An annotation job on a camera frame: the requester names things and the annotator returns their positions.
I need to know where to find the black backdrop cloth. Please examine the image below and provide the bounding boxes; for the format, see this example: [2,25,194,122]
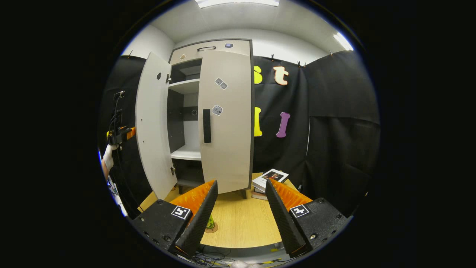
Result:
[97,50,380,218]

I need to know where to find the white blue object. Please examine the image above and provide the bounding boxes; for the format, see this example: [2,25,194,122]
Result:
[107,178,128,217]

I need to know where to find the grey cabinet door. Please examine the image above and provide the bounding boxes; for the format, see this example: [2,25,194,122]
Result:
[197,50,253,195]
[135,51,178,200]

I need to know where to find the long ceiling light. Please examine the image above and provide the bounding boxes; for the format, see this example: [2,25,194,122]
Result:
[194,0,280,9]

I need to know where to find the black hanging cable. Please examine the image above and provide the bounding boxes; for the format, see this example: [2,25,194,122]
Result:
[110,90,125,131]

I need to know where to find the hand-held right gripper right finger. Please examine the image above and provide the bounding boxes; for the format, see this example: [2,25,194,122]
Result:
[265,178,354,258]

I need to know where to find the white picture cover book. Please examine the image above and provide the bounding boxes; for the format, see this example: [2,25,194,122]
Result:
[252,169,289,193]

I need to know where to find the black floor cables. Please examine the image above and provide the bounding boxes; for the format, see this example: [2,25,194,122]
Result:
[193,246,233,265]

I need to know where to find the small ceiling light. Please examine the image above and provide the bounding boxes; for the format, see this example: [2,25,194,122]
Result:
[333,32,354,51]

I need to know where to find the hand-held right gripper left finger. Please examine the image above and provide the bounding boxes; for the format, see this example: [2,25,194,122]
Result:
[131,180,219,258]

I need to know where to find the grey cabinet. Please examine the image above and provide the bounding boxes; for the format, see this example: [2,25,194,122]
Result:
[165,38,255,200]

